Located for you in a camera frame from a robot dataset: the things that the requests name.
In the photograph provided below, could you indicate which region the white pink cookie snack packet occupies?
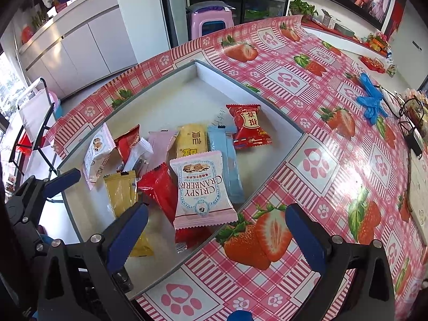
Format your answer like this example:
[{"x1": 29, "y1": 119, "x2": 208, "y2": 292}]
[
  {"x1": 83, "y1": 123, "x2": 116, "y2": 191},
  {"x1": 169, "y1": 150, "x2": 239, "y2": 230}
]

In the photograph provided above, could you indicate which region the plain red snack packet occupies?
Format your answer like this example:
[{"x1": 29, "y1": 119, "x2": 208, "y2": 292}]
[{"x1": 137, "y1": 162, "x2": 215, "y2": 251}]

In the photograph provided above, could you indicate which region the red and gold snack packet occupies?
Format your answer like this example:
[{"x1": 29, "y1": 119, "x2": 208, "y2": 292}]
[{"x1": 114, "y1": 124, "x2": 140, "y2": 164}]

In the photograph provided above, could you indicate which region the pale pink snack packet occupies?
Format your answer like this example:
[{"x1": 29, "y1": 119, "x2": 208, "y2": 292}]
[{"x1": 147, "y1": 130, "x2": 179, "y2": 171}]

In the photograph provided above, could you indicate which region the white folding pad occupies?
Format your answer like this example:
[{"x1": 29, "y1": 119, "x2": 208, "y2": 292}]
[{"x1": 408, "y1": 152, "x2": 428, "y2": 241}]

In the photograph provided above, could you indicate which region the red flower arrangement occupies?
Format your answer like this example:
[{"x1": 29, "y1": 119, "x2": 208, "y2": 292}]
[{"x1": 364, "y1": 33, "x2": 390, "y2": 52}]

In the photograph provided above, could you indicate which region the plain white snack packet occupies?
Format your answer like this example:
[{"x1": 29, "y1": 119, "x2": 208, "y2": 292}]
[{"x1": 124, "y1": 138, "x2": 154, "y2": 174}]

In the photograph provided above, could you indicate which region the yellow snack packet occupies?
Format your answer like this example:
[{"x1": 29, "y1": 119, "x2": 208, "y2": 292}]
[{"x1": 176, "y1": 124, "x2": 209, "y2": 158}]

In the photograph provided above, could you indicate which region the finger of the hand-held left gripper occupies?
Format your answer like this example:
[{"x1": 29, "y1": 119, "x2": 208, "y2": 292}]
[{"x1": 43, "y1": 169, "x2": 82, "y2": 198}]

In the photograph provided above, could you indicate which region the light blue snack packet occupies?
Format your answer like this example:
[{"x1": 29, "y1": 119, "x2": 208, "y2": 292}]
[{"x1": 207, "y1": 124, "x2": 245, "y2": 204}]

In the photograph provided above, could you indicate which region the green potted plant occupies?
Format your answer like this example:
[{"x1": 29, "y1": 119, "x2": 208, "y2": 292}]
[{"x1": 289, "y1": 0, "x2": 318, "y2": 22}]

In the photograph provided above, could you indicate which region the white counter cabinet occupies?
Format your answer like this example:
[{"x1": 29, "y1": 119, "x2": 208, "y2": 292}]
[{"x1": 18, "y1": 0, "x2": 137, "y2": 99}]

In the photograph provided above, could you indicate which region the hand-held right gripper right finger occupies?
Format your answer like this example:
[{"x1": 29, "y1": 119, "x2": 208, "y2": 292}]
[{"x1": 285, "y1": 203, "x2": 395, "y2": 321}]

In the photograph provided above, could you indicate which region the red basket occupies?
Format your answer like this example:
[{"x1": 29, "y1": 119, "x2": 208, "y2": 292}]
[{"x1": 359, "y1": 55, "x2": 385, "y2": 74}]

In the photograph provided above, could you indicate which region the small white carton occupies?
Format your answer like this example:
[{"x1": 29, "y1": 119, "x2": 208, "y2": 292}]
[{"x1": 322, "y1": 8, "x2": 337, "y2": 29}]

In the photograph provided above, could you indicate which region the red snack packet gold label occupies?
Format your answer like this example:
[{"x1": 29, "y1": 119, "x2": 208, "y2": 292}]
[{"x1": 226, "y1": 104, "x2": 272, "y2": 150}]

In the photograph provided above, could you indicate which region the black power adapter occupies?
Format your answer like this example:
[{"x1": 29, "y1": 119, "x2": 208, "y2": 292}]
[{"x1": 406, "y1": 130, "x2": 425, "y2": 157}]

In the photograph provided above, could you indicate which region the pink plastic stool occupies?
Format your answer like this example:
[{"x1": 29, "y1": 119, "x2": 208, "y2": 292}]
[{"x1": 186, "y1": 2, "x2": 235, "y2": 41}]

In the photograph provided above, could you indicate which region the grey tissue box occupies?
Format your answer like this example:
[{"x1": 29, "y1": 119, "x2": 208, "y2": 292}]
[{"x1": 334, "y1": 23, "x2": 355, "y2": 37}]

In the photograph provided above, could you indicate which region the pink strawberry print tablecloth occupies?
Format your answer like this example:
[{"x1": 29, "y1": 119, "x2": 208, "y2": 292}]
[{"x1": 43, "y1": 15, "x2": 428, "y2": 321}]

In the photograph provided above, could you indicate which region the white shallow box grey rim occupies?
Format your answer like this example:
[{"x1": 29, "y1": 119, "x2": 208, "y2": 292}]
[{"x1": 56, "y1": 59, "x2": 305, "y2": 300}]

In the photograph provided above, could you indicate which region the white cloth folding rack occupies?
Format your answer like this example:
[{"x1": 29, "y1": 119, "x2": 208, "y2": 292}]
[{"x1": 8, "y1": 78, "x2": 59, "y2": 176}]

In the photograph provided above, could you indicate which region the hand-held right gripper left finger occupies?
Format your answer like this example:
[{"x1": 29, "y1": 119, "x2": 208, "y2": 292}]
[{"x1": 37, "y1": 201, "x2": 149, "y2": 321}]

